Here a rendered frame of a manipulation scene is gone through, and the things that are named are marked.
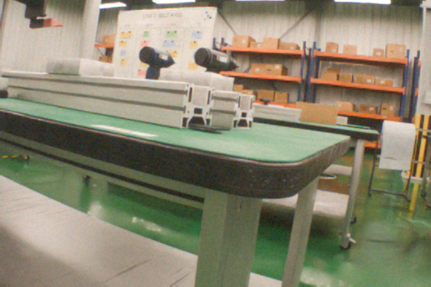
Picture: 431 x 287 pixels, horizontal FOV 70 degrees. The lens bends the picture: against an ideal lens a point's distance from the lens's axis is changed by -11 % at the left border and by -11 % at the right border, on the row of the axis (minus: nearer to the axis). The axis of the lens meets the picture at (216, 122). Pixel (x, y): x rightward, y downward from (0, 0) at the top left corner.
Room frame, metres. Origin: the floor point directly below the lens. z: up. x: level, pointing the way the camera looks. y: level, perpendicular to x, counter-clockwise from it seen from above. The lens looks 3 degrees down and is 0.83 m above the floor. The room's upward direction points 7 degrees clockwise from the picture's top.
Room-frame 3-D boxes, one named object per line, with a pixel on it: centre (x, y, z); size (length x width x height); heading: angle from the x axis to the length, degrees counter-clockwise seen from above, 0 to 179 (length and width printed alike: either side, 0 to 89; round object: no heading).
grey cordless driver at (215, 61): (1.12, 0.01, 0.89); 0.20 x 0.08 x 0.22; 141
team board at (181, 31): (4.32, 0.83, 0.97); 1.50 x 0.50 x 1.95; 64
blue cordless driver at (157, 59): (1.23, 0.22, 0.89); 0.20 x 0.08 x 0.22; 156
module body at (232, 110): (1.04, 0.28, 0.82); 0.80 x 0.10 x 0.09; 58
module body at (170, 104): (0.87, 0.38, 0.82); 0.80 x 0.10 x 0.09; 58
